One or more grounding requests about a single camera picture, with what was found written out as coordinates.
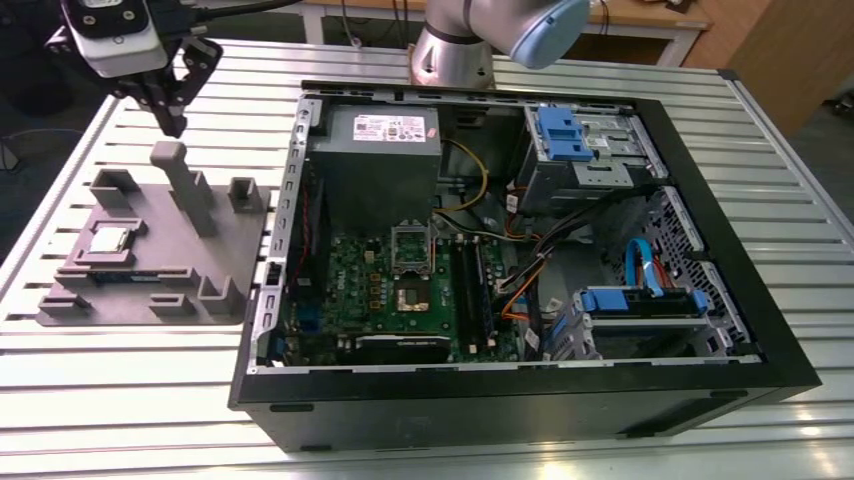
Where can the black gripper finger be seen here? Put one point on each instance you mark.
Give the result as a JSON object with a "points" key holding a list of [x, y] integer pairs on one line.
{"points": [[150, 97], [197, 65]]}

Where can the blue expansion slot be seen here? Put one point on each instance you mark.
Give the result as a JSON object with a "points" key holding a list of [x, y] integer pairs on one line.
{"points": [[310, 320]]}

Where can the wooden cabinet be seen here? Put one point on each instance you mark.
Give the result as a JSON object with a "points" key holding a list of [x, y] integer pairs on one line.
{"points": [[801, 50]]}

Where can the black PC case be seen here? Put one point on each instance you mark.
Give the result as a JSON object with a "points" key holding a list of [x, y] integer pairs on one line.
{"points": [[468, 400]]}

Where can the black graphics card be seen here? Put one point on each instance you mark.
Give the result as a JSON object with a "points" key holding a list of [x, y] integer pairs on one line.
{"points": [[401, 350]]}

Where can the grey metal drive cage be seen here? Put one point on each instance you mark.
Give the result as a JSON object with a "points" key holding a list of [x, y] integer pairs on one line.
{"points": [[601, 180]]}

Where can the blue disk carrier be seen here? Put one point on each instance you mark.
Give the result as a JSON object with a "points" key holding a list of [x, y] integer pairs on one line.
{"points": [[610, 300], [561, 135]]}

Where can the silver CPU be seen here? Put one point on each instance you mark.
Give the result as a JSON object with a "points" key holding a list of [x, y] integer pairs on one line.
{"points": [[110, 240]]}

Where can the wooden desk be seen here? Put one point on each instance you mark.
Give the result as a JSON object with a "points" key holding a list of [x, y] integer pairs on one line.
{"points": [[668, 20]]}

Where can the grey power supply unit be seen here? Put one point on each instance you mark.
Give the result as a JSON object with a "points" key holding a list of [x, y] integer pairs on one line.
{"points": [[374, 185]]}

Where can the metal locking lever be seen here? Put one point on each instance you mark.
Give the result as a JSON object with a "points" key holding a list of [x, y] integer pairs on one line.
{"points": [[437, 255]]}

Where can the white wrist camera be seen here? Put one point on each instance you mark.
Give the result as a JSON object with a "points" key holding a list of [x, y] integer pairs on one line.
{"points": [[121, 55]]}

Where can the grey parts rack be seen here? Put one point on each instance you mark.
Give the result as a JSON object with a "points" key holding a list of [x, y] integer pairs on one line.
{"points": [[167, 280]]}

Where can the green motherboard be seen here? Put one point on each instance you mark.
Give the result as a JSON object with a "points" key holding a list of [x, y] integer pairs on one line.
{"points": [[354, 300]]}

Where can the grey metal disk bay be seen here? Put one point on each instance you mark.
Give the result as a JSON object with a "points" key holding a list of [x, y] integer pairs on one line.
{"points": [[648, 325]]}

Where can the CPU socket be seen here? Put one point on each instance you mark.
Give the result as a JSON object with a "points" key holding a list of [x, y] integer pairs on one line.
{"points": [[412, 299]]}

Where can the RAM stick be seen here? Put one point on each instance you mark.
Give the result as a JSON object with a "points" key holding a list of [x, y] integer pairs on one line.
{"points": [[488, 295], [127, 275]]}

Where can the black RAM slot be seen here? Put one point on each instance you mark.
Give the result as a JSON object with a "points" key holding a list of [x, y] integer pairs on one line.
{"points": [[468, 295], [477, 295], [458, 295]]}

